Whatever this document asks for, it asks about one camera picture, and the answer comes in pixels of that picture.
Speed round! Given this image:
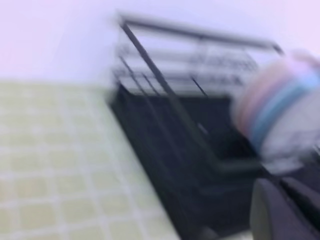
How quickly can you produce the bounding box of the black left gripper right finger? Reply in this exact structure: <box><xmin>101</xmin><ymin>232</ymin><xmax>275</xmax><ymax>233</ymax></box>
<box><xmin>280</xmin><ymin>177</ymin><xmax>320</xmax><ymax>200</ymax></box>

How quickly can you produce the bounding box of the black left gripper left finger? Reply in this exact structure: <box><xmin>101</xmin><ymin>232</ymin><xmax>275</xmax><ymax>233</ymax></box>
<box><xmin>249</xmin><ymin>178</ymin><xmax>320</xmax><ymax>240</ymax></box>

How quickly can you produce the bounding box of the light blue plate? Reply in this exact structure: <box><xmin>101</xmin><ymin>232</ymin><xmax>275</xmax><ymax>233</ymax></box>
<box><xmin>248</xmin><ymin>71</ymin><xmax>320</xmax><ymax>151</ymax></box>

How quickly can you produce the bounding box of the purple plate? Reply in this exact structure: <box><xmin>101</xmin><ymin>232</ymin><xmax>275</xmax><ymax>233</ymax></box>
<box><xmin>243</xmin><ymin>54</ymin><xmax>320</xmax><ymax>137</ymax></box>

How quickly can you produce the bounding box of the black wire dish rack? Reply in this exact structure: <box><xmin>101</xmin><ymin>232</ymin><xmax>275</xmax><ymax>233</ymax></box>
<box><xmin>107</xmin><ymin>11</ymin><xmax>320</xmax><ymax>238</ymax></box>

